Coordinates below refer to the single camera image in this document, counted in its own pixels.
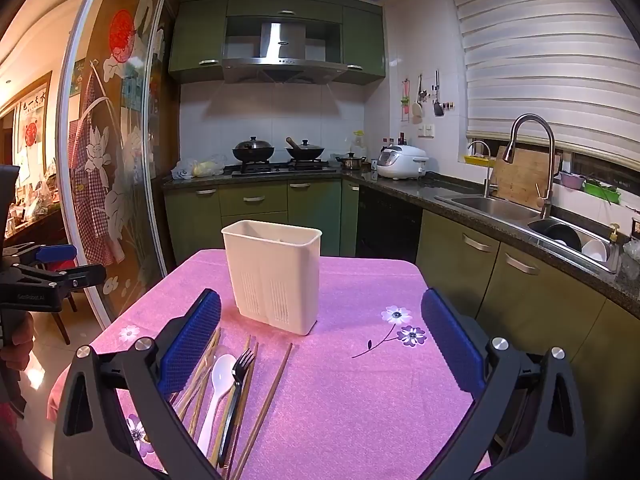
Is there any red round paper cutout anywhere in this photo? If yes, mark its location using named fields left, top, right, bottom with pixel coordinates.
left=108, top=9, right=139, bottom=62

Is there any white bowl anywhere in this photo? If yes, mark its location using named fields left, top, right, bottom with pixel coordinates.
left=581, top=238, right=609, bottom=263

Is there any clear plastic bag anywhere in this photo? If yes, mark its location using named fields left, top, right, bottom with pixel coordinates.
left=171, top=155, right=229, bottom=181

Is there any green plastic basket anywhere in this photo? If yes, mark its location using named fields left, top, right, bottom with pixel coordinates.
left=583, top=178, right=622, bottom=205

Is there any red checkered apron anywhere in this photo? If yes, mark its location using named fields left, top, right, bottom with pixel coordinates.
left=67, top=74, right=127, bottom=267

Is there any black handled fork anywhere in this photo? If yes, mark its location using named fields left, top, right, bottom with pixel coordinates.
left=217, top=349, right=256, bottom=468

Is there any steel range hood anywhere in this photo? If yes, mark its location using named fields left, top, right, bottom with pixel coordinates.
left=222, top=16, right=346, bottom=84

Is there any wooden cutting board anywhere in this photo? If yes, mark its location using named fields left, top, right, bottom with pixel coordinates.
left=487, top=145, right=564, bottom=212

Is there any white window blind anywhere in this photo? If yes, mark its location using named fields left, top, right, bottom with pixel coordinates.
left=444, top=0, right=640, bottom=155

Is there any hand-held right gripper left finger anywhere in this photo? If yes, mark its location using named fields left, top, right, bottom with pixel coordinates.
left=51, top=288, right=223, bottom=480

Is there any white rice cooker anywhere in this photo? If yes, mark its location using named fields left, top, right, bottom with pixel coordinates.
left=376, top=144, right=430, bottom=181

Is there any person's left hand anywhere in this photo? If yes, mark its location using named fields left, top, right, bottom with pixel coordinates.
left=0, top=312, right=37, bottom=377

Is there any white plastic utensil holder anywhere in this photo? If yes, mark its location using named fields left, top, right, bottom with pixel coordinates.
left=221, top=219, right=323, bottom=336

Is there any pink floral tablecloth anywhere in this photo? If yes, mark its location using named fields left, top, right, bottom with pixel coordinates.
left=47, top=249, right=493, bottom=480

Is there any flower etched glass door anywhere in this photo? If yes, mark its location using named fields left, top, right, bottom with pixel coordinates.
left=55, top=0, right=182, bottom=332

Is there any small steel pot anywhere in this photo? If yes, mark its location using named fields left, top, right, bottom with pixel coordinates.
left=335, top=152, right=369, bottom=171

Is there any wooden chair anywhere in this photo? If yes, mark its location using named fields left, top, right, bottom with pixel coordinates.
left=49, top=287, right=84, bottom=347

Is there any black gas stove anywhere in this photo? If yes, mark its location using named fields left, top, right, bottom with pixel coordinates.
left=225, top=159, right=342, bottom=177

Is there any black wok with lid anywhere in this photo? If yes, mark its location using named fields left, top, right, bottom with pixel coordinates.
left=232, top=135, right=276, bottom=164

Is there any white plastic spoon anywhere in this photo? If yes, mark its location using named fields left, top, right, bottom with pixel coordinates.
left=197, top=354, right=237, bottom=458

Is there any framed calligraphy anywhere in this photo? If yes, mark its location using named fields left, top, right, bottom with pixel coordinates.
left=11, top=72, right=53, bottom=173

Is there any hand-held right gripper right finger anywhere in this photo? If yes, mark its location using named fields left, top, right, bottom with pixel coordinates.
left=420, top=287, right=588, bottom=480

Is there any narrow green wall cabinet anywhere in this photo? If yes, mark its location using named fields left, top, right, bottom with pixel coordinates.
left=226, top=0, right=344, bottom=19

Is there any steel kitchen sink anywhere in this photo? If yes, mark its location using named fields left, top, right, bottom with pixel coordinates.
left=434, top=194, right=622, bottom=274

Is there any tall steel faucet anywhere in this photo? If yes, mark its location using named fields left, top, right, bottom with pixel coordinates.
left=502, top=113, right=557, bottom=220

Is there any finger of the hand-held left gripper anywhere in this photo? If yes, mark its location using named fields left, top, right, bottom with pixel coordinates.
left=0, top=242, right=77, bottom=269
left=0, top=264, right=107, bottom=311

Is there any wooden side table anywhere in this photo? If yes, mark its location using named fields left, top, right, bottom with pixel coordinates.
left=4, top=200, right=69, bottom=252

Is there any small steel faucet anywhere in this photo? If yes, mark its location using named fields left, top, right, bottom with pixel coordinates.
left=467, top=140, right=496, bottom=199

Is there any black wok with wooden handle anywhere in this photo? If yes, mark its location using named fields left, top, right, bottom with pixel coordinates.
left=285, top=136, right=326, bottom=162

